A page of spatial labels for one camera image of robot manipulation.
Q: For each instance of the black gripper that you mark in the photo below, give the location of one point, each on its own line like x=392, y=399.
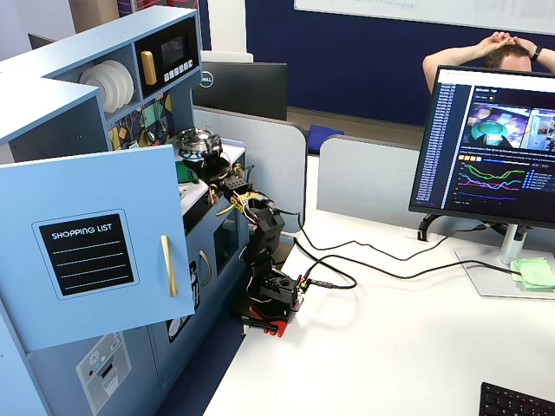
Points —
x=196, y=167

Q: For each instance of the red arm base clamp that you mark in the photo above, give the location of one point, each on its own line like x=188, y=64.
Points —
x=273, y=327

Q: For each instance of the man's left forearm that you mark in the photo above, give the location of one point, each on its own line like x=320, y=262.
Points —
x=548, y=60

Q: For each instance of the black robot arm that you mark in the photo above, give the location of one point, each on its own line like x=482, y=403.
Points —
x=269, y=229

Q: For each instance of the man's right hand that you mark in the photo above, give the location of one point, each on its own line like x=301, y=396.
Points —
x=494, y=42

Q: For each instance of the man's left hand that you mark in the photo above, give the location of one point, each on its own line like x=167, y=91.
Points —
x=518, y=42

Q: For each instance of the silver toy pot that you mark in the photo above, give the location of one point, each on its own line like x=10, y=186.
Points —
x=195, y=139

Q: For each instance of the gold stove knob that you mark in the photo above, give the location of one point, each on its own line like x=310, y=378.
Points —
x=238, y=171

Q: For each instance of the hanging toy spoon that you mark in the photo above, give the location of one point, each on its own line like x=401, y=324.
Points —
x=151, y=136

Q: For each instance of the white toy spatula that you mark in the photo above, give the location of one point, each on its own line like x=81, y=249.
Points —
x=133, y=144

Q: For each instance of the grey desk divider panel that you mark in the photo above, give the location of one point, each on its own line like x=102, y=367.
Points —
x=273, y=164
x=368, y=177

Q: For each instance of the black Dell monitor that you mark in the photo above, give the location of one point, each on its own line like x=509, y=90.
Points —
x=247, y=89

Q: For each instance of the white toy plate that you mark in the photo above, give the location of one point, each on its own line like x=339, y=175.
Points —
x=130, y=84
x=93, y=84

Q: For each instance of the blue shopping list door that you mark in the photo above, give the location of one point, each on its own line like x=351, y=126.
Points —
x=86, y=186

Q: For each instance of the white stacked plates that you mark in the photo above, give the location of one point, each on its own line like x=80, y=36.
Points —
x=118, y=86

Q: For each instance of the white monitor back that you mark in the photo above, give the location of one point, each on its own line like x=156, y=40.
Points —
x=225, y=56

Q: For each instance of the black toy microwave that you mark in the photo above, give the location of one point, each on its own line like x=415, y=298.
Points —
x=173, y=39

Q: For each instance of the blue chair seat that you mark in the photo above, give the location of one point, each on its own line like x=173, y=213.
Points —
x=325, y=131

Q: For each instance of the blue toy kitchen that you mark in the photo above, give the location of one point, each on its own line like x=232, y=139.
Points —
x=43, y=108

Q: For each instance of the whiteboard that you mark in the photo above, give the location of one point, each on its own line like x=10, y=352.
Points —
x=433, y=11

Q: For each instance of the computer monitor showing graphs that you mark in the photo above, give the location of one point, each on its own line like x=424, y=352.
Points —
x=485, y=143

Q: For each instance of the silver monitor stand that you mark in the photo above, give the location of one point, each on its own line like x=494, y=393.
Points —
x=511, y=247

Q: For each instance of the man's head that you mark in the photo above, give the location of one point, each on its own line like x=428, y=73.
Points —
x=507, y=60

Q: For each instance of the green sticky notes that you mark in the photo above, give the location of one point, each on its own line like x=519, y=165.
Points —
x=535, y=273

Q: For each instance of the black wrist watch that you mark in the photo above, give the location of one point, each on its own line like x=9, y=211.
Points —
x=537, y=54

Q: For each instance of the black keyboard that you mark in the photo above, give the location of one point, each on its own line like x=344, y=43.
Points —
x=516, y=403

